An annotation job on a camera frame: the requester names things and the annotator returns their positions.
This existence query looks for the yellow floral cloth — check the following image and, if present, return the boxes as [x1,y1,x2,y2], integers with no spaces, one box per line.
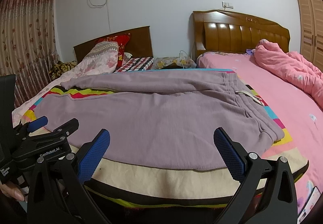
[151,56,197,70]

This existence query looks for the white wall socket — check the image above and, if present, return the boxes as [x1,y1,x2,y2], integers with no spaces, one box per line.
[222,2,234,9]

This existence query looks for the dark wooden headboard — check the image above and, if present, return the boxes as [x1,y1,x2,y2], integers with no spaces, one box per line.
[73,26,153,63]

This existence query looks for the floral pleated curtain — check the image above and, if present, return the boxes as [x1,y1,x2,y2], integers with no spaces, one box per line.
[1,0,59,107]

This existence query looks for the white charger cable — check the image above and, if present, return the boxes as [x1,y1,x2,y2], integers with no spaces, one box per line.
[178,49,190,68]

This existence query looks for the smartphone on bed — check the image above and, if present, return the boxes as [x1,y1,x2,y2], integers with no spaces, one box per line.
[297,186,321,223]

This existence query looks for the glossy brown wooden headboard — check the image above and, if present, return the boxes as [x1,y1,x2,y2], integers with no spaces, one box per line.
[192,10,290,58]

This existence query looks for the person's left hand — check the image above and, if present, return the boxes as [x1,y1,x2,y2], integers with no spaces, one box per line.
[0,182,25,202]

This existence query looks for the purple fleece pants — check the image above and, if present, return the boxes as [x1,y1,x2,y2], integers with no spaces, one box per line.
[34,70,284,171]

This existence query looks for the pink floral quilt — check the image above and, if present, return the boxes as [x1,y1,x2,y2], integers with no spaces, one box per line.
[12,42,118,126]

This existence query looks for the yellow black patterned blanket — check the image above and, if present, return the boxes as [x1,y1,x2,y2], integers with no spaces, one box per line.
[49,61,77,81]

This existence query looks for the red plaid bed sheet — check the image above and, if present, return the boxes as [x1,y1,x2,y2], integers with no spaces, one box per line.
[115,57,154,73]

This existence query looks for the pink rumpled duvet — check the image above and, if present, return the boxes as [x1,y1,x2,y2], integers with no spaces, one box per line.
[254,39,322,107]

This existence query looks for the red floral pillow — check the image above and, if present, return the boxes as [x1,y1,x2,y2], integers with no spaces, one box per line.
[96,33,132,69]

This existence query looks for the light wooden wardrobe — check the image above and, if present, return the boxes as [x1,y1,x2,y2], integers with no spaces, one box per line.
[298,0,323,71]

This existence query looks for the colourful striped blanket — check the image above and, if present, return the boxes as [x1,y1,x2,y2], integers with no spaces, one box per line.
[20,78,309,208]

